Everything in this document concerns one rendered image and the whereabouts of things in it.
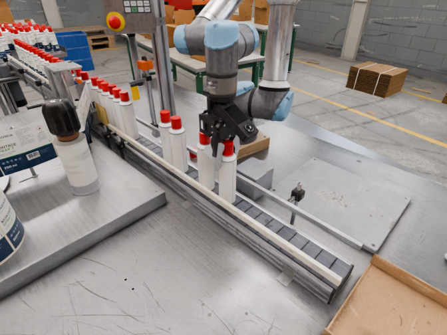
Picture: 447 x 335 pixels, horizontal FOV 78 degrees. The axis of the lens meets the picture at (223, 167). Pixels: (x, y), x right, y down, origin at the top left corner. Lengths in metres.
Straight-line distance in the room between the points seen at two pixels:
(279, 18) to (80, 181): 0.82
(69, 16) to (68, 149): 7.84
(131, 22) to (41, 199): 0.65
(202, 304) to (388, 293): 0.44
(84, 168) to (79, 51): 5.03
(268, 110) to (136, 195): 0.55
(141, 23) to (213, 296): 0.88
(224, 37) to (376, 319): 0.69
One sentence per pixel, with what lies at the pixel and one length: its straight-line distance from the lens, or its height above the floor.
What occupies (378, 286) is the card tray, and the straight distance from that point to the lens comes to 0.82.
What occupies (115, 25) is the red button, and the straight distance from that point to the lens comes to 1.08.
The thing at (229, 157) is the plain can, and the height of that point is 1.05.
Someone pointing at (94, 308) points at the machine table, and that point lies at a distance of 0.76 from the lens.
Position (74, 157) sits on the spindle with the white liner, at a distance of 0.91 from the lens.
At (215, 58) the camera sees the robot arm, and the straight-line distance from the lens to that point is 0.64.
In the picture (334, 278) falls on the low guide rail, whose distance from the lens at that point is 0.69.
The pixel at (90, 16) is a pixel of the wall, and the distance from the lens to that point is 8.74.
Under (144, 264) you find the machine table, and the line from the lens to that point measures 0.79.
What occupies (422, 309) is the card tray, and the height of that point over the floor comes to 0.83.
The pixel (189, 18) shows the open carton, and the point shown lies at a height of 1.07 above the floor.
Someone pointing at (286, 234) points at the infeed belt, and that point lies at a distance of 0.78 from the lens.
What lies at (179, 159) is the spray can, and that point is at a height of 0.94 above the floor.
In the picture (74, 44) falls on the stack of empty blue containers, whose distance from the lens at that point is 5.86.
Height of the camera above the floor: 1.45
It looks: 35 degrees down
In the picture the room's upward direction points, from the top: straight up
